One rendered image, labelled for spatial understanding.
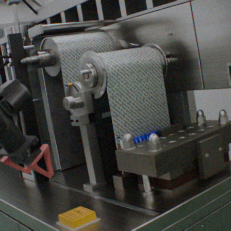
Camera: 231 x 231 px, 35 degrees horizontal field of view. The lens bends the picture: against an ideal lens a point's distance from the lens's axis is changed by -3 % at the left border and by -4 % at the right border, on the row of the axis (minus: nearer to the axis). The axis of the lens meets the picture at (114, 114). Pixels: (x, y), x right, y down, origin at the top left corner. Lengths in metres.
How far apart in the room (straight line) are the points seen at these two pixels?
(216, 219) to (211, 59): 0.50
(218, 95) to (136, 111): 3.02
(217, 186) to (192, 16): 0.56
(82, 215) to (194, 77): 0.62
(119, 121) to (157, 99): 0.17
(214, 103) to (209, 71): 2.97
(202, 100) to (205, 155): 3.24
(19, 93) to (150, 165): 0.38
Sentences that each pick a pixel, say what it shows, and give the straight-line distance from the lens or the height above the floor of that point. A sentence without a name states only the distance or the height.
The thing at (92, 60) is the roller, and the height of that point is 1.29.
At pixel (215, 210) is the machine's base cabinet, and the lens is 1.09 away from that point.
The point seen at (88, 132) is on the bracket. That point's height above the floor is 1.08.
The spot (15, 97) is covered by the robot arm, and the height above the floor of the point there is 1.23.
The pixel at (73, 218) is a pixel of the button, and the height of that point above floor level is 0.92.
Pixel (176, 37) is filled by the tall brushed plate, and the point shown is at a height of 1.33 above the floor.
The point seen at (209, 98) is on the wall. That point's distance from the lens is 4.23.
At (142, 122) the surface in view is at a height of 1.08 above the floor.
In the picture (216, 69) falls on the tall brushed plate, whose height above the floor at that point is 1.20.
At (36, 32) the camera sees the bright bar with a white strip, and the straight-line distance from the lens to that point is 1.36.
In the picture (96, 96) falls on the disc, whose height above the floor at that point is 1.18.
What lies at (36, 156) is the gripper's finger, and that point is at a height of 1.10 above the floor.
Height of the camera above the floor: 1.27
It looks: 7 degrees down
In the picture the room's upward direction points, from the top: 10 degrees counter-clockwise
